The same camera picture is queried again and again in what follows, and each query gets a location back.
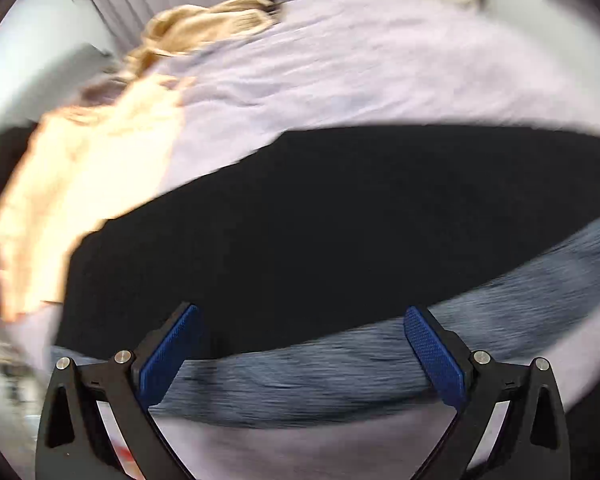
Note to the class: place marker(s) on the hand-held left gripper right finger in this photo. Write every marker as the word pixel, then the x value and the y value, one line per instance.
pixel 437 360

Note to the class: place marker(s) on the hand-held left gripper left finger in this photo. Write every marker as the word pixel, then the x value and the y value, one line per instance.
pixel 167 355

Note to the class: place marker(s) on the black pants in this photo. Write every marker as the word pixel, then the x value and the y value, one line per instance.
pixel 305 235

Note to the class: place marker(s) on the blue-grey heathered cloth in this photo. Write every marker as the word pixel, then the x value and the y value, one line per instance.
pixel 330 380

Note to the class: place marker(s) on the peach cloth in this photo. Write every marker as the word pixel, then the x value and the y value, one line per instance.
pixel 90 170

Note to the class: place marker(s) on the taupe cloth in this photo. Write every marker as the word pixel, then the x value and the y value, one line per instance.
pixel 102 94

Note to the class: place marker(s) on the lavender plush blanket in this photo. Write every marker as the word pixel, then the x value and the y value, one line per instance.
pixel 380 70

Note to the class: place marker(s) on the tan striped garment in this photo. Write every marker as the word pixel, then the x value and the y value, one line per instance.
pixel 200 25

